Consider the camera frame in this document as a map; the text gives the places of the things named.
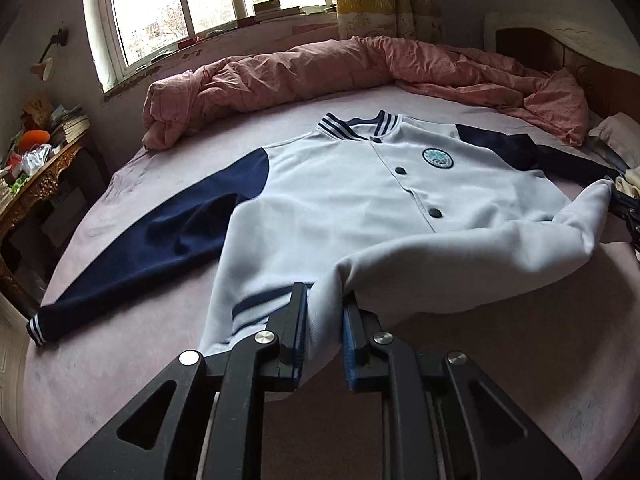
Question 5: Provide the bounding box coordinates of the cream cloth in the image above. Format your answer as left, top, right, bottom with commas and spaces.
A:
615, 165, 640, 201

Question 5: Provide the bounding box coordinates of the floral patterned curtain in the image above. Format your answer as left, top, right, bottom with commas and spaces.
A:
332, 0, 446, 43

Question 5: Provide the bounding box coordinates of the pile of books on table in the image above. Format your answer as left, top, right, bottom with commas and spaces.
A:
50, 105, 91, 147

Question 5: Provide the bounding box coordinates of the pink checked quilt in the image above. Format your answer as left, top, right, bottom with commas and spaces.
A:
142, 35, 591, 151

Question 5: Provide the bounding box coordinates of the white and wooden headboard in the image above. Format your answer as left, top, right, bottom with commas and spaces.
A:
482, 11, 640, 126

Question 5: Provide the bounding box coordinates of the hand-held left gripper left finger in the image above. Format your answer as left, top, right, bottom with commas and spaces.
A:
56, 282, 308, 480

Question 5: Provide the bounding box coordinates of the pale pink pillow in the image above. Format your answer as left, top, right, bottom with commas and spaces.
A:
587, 112, 640, 171

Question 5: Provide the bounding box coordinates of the stack of books on windowsill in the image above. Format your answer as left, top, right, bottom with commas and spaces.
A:
252, 0, 301, 23

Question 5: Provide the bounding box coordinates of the white and navy baseball jacket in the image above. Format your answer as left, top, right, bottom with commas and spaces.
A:
26, 110, 618, 386

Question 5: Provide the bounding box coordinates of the wall lamp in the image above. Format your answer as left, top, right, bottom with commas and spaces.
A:
30, 27, 70, 82

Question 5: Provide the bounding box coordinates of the ornate wooden side table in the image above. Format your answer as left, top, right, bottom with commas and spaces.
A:
0, 130, 108, 311

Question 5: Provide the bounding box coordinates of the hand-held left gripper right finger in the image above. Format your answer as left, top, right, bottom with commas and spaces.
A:
342, 296, 583, 480

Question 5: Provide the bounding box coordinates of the bed with pink sheet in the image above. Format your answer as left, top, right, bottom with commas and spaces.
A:
15, 80, 640, 480

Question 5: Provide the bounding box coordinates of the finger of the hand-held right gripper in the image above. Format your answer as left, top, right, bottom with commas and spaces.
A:
602, 175, 640, 256

